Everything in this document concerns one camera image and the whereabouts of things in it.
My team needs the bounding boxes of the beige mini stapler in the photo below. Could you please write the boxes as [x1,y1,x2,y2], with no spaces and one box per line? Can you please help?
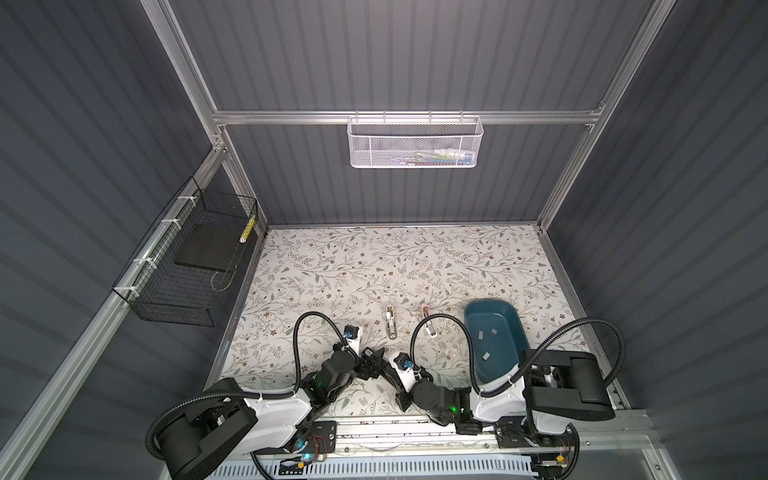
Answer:
[385,305,397,340]

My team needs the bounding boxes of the pink mini stapler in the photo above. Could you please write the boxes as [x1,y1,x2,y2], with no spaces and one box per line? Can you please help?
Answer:
[421,304,437,338]

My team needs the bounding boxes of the black long stapler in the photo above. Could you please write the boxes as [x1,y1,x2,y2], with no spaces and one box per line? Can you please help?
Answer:
[381,355,395,389]

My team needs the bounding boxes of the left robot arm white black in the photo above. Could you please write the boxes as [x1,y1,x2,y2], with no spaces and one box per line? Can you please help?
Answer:
[145,347,385,479]

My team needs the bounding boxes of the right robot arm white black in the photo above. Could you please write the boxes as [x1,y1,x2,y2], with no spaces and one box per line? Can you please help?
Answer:
[383,350,615,435]

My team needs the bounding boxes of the teal plastic tray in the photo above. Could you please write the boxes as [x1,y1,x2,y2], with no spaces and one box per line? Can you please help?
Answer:
[464,299,530,384]

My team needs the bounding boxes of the yellow marker in basket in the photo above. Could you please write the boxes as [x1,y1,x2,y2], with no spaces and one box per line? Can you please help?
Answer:
[239,216,256,244]

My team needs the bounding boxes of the black pad in basket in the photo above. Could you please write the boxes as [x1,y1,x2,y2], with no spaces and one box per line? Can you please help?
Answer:
[174,224,245,272]

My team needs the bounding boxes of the pens in white basket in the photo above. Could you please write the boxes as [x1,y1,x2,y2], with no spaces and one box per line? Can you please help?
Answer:
[385,148,476,167]

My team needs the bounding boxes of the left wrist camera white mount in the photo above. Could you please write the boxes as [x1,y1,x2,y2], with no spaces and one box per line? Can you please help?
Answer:
[343,325,361,356]

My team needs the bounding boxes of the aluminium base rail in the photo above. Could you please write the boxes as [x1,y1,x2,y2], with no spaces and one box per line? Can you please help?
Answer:
[328,410,652,457]

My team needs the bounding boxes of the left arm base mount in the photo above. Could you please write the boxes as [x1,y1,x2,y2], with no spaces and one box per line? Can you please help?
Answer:
[285,421,338,461]

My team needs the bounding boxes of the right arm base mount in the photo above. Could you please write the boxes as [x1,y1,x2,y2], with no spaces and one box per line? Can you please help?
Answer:
[493,416,578,452]

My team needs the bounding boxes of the white slotted cable duct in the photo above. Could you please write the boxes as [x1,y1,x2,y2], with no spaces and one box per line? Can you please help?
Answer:
[206,454,535,480]

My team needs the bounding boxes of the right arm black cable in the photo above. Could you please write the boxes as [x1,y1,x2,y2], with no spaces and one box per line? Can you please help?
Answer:
[409,313,627,400]

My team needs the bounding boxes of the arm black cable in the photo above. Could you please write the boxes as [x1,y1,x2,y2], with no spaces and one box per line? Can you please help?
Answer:
[145,310,350,462]
[409,313,627,400]

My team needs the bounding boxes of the black wire basket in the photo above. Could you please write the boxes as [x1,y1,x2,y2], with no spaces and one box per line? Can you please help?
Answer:
[113,179,259,327]

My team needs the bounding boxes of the white wire mesh basket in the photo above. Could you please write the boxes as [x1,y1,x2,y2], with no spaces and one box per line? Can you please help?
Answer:
[346,120,484,169]

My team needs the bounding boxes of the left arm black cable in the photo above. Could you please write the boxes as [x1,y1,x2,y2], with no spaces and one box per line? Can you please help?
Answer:
[145,310,350,462]

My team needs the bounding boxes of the aluminium horizontal back rail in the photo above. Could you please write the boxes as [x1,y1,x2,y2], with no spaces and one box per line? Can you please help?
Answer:
[212,109,602,126]

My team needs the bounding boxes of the aluminium corner post left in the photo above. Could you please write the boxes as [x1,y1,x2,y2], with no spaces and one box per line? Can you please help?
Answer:
[140,0,268,232]

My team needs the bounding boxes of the aluminium corner post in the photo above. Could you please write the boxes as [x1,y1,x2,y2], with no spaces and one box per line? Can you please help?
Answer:
[537,0,676,232]
[140,0,268,232]

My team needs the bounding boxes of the aluminium corner post right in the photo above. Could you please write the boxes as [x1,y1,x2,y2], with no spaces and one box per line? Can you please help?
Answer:
[537,0,676,232]

